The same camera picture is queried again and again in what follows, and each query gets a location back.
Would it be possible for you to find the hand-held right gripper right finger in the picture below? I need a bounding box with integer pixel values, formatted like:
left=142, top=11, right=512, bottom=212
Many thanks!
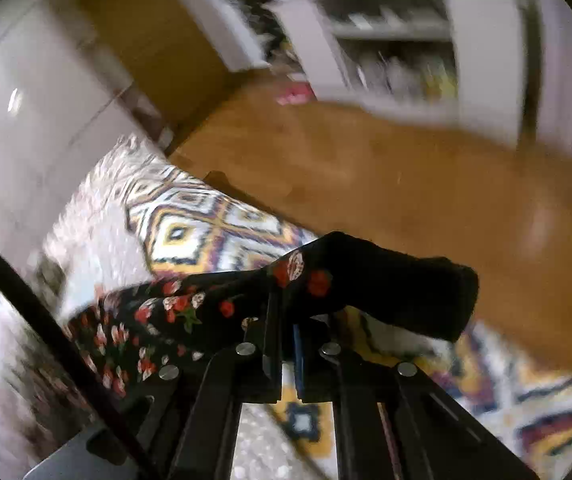
left=292, top=316, right=537, bottom=480

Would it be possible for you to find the black floral garment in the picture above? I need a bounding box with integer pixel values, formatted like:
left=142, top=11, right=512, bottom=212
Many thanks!
left=63, top=231, right=480, bottom=398

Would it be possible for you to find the black cable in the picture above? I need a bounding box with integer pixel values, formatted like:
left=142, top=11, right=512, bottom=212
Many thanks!
left=0, top=226, right=164, bottom=480

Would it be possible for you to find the brown wooden door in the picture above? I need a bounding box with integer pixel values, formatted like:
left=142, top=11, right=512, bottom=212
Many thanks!
left=78, top=0, right=239, bottom=131

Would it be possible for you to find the small pink item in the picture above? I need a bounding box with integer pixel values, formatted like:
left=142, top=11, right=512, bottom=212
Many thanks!
left=276, top=82, right=314, bottom=107

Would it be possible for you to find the white wardrobe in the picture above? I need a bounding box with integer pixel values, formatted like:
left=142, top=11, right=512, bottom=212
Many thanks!
left=0, top=0, right=177, bottom=261

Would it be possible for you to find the pile of dark clothes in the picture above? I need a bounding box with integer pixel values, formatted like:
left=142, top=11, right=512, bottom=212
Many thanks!
left=226, top=0, right=297, bottom=76

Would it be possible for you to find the white shelf unit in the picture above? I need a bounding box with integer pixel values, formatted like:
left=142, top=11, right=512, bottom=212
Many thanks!
left=266, top=0, right=531, bottom=146

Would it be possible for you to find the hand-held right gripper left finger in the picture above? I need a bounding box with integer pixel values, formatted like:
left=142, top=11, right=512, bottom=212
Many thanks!
left=115, top=291, right=283, bottom=480

